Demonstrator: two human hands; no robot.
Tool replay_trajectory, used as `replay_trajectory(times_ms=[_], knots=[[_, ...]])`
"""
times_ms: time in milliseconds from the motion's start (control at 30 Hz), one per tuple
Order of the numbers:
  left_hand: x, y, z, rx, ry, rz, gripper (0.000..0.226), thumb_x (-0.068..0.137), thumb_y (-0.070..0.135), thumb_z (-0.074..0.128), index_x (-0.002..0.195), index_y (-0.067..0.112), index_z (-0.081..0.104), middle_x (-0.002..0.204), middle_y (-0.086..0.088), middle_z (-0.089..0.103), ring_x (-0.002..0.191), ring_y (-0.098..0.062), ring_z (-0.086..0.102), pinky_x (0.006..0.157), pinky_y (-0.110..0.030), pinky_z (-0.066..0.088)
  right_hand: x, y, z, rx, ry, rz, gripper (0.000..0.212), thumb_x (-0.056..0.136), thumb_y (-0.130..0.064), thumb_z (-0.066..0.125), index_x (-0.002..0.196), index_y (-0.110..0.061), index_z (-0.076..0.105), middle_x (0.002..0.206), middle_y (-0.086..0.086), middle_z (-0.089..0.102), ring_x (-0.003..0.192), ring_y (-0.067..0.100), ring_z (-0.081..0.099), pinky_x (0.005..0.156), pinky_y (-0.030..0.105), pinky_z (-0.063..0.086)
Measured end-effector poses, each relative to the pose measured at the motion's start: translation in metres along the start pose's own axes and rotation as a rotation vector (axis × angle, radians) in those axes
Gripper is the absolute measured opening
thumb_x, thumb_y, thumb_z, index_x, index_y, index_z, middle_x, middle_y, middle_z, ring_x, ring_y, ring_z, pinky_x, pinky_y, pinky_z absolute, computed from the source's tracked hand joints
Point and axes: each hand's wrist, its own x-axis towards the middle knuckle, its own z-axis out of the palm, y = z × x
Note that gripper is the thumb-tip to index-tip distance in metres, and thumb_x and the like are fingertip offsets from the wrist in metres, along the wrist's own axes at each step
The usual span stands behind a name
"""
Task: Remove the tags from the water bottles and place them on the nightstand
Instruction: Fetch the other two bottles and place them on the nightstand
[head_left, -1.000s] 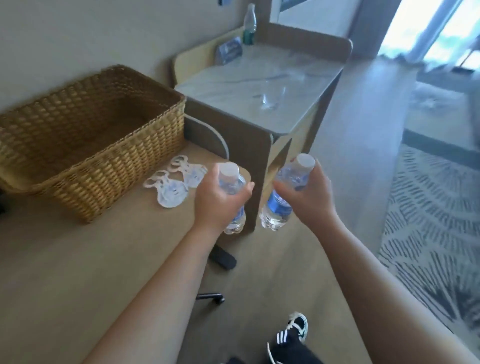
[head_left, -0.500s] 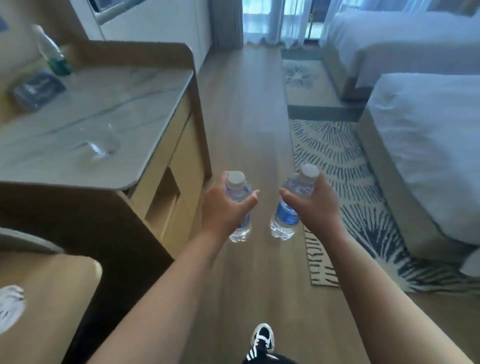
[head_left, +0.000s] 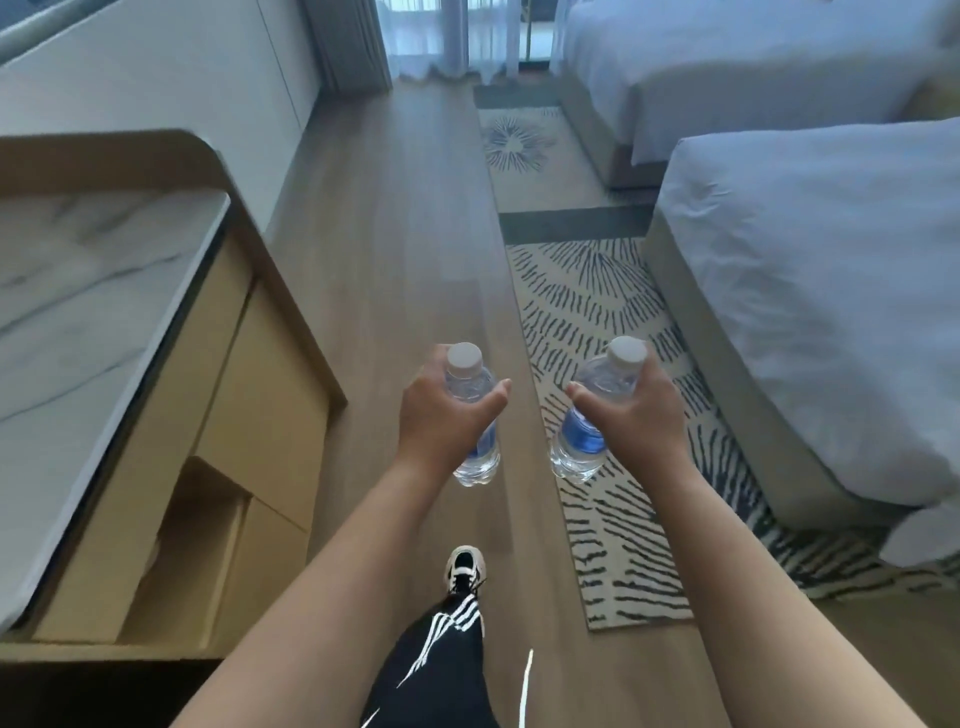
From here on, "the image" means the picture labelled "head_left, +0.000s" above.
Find person's right hand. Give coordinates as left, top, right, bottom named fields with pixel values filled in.
left=564, top=351, right=695, bottom=496

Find person's left hand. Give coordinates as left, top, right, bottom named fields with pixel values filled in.
left=396, top=343, right=513, bottom=480

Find clear water bottle blue label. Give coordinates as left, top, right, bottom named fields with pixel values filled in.
left=549, top=336, right=648, bottom=483
left=444, top=342, right=502, bottom=487

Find person's right forearm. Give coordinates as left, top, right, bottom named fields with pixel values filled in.
left=641, top=463, right=931, bottom=728

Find person's left forearm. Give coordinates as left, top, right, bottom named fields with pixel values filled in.
left=171, top=453, right=460, bottom=728

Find beige striped pattern rug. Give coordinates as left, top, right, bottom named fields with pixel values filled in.
left=474, top=81, right=960, bottom=633

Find black and white sneaker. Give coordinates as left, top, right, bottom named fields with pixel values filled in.
left=445, top=545, right=489, bottom=597

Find white bed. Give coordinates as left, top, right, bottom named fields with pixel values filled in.
left=645, top=116, right=960, bottom=567
left=551, top=0, right=960, bottom=190

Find black striped track pants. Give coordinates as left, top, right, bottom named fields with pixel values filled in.
left=358, top=588, right=535, bottom=728

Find wooden desk with marble top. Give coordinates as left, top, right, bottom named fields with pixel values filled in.
left=0, top=129, right=348, bottom=665

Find white sheer curtain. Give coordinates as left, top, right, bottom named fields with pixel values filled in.
left=378, top=0, right=556, bottom=85

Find grey drape curtain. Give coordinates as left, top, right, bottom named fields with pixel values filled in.
left=300, top=0, right=395, bottom=95

